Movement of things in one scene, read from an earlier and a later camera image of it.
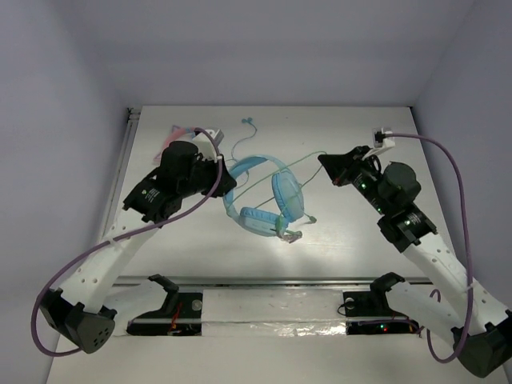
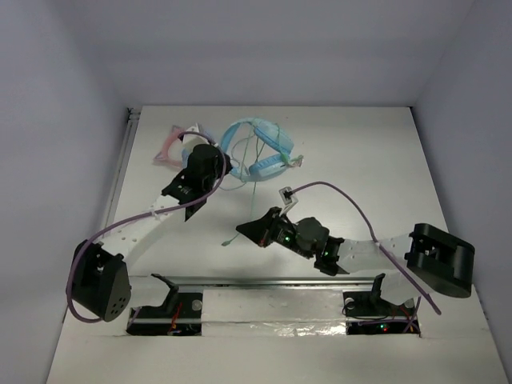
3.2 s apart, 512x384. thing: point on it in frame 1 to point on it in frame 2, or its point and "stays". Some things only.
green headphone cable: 311,218 to 283,160
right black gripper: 337,163 to 263,230
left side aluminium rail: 133,117 stays
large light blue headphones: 289,193 to 273,136
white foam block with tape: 273,313 stays
